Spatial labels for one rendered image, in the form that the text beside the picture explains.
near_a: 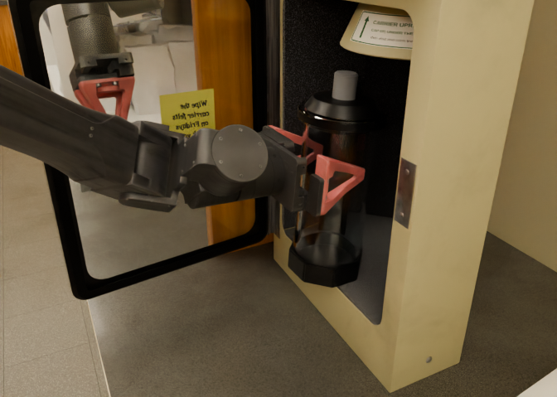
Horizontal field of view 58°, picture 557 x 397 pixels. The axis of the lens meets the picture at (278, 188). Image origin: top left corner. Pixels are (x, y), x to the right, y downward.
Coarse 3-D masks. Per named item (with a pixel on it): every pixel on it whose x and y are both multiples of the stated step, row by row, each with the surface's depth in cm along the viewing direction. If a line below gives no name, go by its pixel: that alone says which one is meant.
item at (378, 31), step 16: (352, 16) 59; (368, 16) 54; (384, 16) 53; (400, 16) 52; (352, 32) 56; (368, 32) 54; (384, 32) 53; (400, 32) 52; (352, 48) 56; (368, 48) 54; (384, 48) 53; (400, 48) 52
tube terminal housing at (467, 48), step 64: (384, 0) 48; (448, 0) 41; (512, 0) 44; (448, 64) 44; (512, 64) 48; (448, 128) 47; (448, 192) 51; (448, 256) 55; (384, 320) 58; (448, 320) 60; (384, 384) 61
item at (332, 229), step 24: (336, 120) 56; (360, 120) 57; (384, 120) 59; (312, 144) 60; (336, 144) 58; (360, 144) 59; (312, 168) 61; (360, 192) 62; (312, 216) 63; (336, 216) 62; (360, 216) 64; (312, 240) 64; (336, 240) 63; (360, 240) 66; (336, 264) 65
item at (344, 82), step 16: (336, 80) 59; (352, 80) 58; (320, 96) 60; (336, 96) 59; (352, 96) 59; (368, 96) 62; (320, 112) 58; (336, 112) 57; (352, 112) 57; (368, 112) 58
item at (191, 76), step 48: (144, 0) 58; (192, 0) 61; (240, 0) 64; (48, 48) 54; (96, 48) 57; (144, 48) 60; (192, 48) 63; (240, 48) 67; (96, 96) 59; (144, 96) 62; (192, 96) 66; (240, 96) 70; (96, 240) 66; (144, 240) 70; (192, 240) 74
